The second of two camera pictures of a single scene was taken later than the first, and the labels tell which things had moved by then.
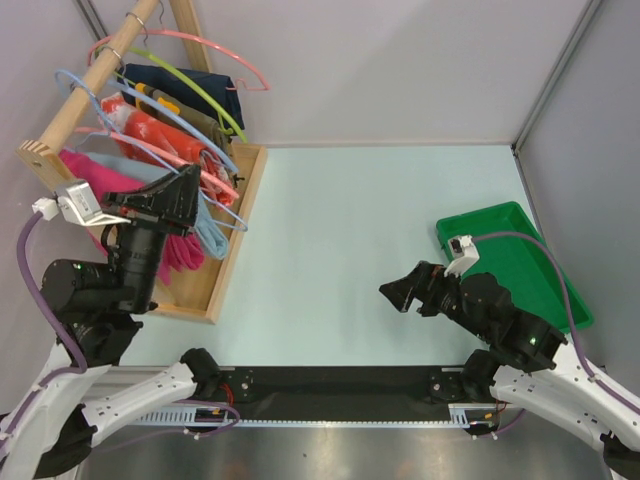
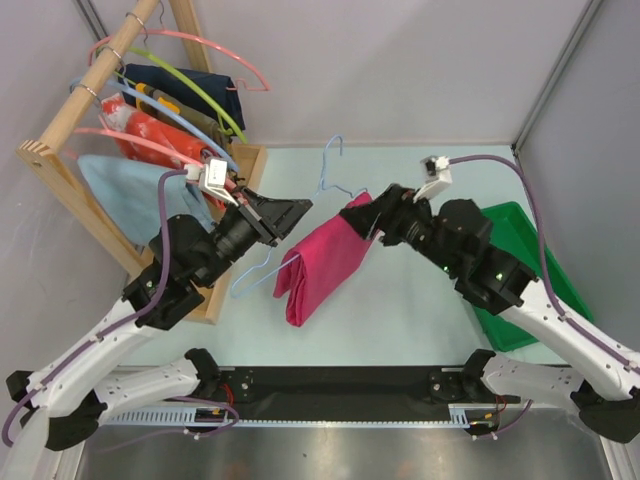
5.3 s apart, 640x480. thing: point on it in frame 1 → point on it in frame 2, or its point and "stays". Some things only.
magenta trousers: [175, 250] → [310, 272]
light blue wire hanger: [240, 226] → [253, 269]
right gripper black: [424, 279] → [386, 213]
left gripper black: [165, 206] → [271, 219]
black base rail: [343, 390] stays
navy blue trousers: [218, 89] stays
